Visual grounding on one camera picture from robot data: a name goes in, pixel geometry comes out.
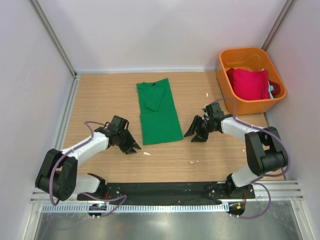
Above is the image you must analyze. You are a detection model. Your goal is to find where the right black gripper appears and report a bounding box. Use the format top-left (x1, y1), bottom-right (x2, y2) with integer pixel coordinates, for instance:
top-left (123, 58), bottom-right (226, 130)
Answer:
top-left (184, 114), bottom-right (214, 143)

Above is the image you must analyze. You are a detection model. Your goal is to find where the green t shirt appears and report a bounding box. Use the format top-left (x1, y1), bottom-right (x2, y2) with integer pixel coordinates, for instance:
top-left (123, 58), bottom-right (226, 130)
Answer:
top-left (136, 78), bottom-right (184, 145)

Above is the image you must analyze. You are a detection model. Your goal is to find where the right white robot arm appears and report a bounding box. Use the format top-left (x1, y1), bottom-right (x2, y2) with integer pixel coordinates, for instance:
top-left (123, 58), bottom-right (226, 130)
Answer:
top-left (184, 102), bottom-right (290, 198)

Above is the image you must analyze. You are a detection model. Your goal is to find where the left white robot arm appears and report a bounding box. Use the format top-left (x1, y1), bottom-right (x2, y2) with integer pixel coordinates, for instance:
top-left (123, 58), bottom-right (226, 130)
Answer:
top-left (35, 115), bottom-right (140, 206)

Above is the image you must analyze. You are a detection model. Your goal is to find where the dark red cloth in bin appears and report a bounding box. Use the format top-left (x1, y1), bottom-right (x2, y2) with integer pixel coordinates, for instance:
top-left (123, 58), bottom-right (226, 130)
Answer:
top-left (226, 67), bottom-right (281, 96)

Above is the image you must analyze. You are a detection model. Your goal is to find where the red t shirt in bin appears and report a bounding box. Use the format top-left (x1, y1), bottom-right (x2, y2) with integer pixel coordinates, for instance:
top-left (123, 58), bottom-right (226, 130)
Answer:
top-left (232, 68), bottom-right (270, 101)

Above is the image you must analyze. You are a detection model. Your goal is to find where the orange plastic bin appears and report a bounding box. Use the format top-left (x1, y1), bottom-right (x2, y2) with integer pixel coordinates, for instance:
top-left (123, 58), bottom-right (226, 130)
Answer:
top-left (216, 47), bottom-right (287, 115)

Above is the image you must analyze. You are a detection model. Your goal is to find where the light blue cloth in bin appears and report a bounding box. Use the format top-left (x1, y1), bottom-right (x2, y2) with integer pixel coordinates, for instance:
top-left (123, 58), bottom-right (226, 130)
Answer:
top-left (268, 81), bottom-right (274, 99)

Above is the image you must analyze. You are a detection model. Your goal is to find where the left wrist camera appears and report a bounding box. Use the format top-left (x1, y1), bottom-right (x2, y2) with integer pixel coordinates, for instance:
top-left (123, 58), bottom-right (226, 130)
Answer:
top-left (104, 115), bottom-right (130, 133)

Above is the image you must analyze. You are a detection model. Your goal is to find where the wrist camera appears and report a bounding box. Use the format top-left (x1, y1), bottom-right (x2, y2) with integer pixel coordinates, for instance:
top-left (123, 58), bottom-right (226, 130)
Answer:
top-left (104, 115), bottom-right (130, 133)
top-left (202, 102), bottom-right (225, 120)

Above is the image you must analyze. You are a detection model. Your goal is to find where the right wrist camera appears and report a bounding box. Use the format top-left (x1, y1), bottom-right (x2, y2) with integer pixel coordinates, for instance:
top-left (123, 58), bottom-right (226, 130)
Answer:
top-left (202, 102), bottom-right (225, 120)

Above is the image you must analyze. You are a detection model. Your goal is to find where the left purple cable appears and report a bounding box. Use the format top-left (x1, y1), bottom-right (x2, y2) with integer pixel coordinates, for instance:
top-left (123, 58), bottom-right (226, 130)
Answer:
top-left (47, 121), bottom-right (128, 231)

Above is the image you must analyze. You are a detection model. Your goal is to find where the purple cable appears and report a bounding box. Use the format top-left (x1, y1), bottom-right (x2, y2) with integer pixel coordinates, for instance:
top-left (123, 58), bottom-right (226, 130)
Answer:
top-left (47, 121), bottom-right (128, 231)
top-left (204, 97), bottom-right (293, 220)

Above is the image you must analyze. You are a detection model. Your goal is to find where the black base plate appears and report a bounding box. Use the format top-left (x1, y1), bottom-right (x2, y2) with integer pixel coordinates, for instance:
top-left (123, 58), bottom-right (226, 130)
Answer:
top-left (92, 181), bottom-right (256, 206)

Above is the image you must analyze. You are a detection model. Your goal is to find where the white slotted cable duct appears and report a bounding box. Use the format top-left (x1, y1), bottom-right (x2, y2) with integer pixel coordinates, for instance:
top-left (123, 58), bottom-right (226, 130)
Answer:
top-left (41, 202), bottom-right (229, 214)

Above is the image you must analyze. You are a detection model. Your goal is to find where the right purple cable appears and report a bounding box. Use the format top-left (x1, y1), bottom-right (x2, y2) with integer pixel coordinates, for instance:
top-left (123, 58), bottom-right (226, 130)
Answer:
top-left (204, 97), bottom-right (293, 220)

